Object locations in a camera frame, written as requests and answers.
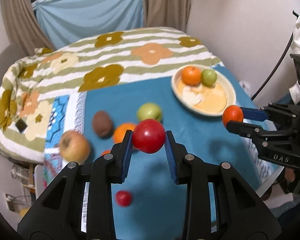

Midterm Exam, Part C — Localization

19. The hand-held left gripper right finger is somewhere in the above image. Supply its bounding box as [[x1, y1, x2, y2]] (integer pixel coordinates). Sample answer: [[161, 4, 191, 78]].
[[164, 131, 282, 240]]

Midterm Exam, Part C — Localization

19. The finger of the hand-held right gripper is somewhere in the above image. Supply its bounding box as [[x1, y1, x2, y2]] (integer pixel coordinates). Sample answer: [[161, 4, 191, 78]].
[[226, 120, 299, 147], [239, 103, 300, 122]]

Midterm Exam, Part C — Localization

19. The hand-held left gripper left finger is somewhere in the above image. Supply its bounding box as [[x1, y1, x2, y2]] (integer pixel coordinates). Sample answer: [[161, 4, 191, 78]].
[[17, 129, 134, 240]]

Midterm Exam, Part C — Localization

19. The large orange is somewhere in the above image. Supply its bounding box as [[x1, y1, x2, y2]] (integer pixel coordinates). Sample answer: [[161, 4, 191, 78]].
[[112, 122, 138, 144], [182, 66, 203, 85]]

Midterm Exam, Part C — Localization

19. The red tomato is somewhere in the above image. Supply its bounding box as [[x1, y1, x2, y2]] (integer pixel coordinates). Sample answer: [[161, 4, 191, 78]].
[[115, 190, 133, 207], [132, 119, 166, 154]]

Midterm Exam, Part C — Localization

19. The brown kiwi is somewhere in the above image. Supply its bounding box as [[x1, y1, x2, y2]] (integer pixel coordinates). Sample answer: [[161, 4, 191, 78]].
[[92, 110, 113, 138]]

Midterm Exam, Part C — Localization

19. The cream plate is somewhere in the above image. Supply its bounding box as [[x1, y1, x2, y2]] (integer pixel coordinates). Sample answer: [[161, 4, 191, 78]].
[[171, 64, 237, 117]]

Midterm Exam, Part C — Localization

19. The green apple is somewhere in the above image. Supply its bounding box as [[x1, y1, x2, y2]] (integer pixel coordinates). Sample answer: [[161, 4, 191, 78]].
[[201, 69, 218, 87], [136, 102, 163, 123]]

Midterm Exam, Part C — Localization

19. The large yellow-red apple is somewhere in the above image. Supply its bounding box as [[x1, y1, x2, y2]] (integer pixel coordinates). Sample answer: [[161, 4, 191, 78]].
[[59, 130, 91, 163]]

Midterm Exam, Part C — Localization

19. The person's right hand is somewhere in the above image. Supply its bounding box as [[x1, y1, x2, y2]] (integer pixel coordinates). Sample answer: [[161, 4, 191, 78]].
[[284, 168, 295, 182]]

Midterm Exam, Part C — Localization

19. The teal patterned tablecloth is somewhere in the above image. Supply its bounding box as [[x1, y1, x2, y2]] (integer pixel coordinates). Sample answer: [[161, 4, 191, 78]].
[[44, 64, 283, 240]]

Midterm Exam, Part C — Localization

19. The white plastic bag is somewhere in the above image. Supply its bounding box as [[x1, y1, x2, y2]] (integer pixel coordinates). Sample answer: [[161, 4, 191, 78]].
[[239, 80, 250, 95]]

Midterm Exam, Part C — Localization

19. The floral striped blanket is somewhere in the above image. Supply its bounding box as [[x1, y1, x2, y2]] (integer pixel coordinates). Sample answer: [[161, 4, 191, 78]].
[[0, 26, 222, 164]]

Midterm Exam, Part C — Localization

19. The beige curtain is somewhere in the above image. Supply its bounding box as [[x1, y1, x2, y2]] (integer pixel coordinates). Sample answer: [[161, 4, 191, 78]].
[[0, 0, 55, 55], [142, 0, 190, 33]]

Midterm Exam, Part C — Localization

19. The light blue hanging sheet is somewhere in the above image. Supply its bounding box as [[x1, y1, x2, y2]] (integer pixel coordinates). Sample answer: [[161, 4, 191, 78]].
[[35, 0, 144, 49]]

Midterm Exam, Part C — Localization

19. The black curved cable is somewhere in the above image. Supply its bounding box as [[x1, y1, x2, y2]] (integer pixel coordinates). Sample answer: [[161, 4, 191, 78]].
[[250, 10, 300, 99]]

